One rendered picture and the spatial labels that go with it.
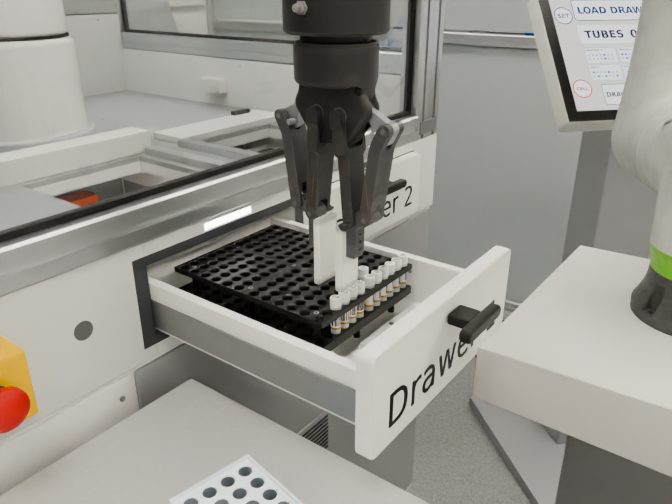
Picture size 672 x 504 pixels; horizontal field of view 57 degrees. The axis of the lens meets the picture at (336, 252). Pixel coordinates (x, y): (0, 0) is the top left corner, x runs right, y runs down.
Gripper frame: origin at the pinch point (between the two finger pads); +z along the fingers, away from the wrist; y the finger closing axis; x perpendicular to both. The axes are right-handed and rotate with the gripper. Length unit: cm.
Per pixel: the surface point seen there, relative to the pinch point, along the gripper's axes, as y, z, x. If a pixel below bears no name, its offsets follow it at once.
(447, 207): 71, 60, -172
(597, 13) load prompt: 5, -18, -98
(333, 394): -5.5, 10.2, 7.8
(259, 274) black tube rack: 11.7, 6.3, -1.0
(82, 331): 20.8, 8.8, 16.4
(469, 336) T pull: -14.3, 5.3, -1.5
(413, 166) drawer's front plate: 19, 6, -49
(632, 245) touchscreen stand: -10, 34, -106
